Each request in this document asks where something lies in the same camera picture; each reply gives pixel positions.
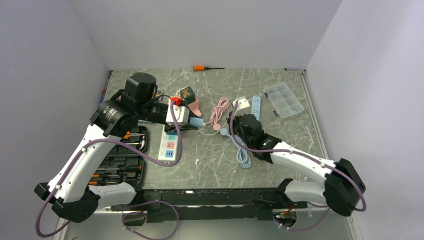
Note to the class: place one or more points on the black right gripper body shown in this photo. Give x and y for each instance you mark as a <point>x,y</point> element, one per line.
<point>237,130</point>

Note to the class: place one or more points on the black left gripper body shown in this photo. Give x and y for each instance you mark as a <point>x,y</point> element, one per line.
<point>152,112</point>

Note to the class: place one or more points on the light blue power strip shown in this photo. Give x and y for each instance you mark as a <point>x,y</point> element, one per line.
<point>256,107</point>

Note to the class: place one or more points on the dark green cube adapter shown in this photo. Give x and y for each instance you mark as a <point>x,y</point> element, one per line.
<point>188,94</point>

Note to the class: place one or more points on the light blue cube adapter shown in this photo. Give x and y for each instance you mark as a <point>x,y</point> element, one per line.
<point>196,122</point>

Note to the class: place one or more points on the pink power strip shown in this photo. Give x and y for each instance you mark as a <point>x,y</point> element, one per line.
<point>195,108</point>

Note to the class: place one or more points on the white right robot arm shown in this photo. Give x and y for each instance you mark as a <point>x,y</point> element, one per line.
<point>335,184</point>

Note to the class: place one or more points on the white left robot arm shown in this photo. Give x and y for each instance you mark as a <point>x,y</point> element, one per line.
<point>70,192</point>

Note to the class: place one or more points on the clear plastic screw organizer box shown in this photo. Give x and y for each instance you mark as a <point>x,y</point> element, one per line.
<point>284,100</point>

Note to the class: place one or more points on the orange pliers in case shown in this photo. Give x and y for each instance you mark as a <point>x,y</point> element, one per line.
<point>128,135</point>

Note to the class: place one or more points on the white long power strip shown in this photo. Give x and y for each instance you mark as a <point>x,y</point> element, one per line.
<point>168,147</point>

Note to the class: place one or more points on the black open tool case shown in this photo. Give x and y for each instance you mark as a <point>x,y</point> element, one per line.
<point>121,164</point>

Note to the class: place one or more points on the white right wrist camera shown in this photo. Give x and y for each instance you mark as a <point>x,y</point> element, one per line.
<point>241,104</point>

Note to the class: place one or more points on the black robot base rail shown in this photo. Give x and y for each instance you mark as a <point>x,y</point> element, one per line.
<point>161,205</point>

